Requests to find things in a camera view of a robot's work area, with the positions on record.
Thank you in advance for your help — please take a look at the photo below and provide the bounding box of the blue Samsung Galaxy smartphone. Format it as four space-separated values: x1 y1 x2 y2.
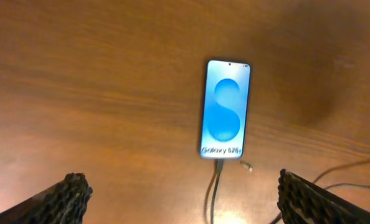
199 60 252 159

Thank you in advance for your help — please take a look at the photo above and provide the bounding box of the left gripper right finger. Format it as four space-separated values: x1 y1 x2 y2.
277 169 370 224

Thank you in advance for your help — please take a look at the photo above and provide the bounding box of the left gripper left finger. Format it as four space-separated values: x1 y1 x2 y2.
0 173 93 224

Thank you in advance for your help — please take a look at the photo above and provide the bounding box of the black USB charging cable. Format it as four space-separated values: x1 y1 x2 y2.
203 146 370 224

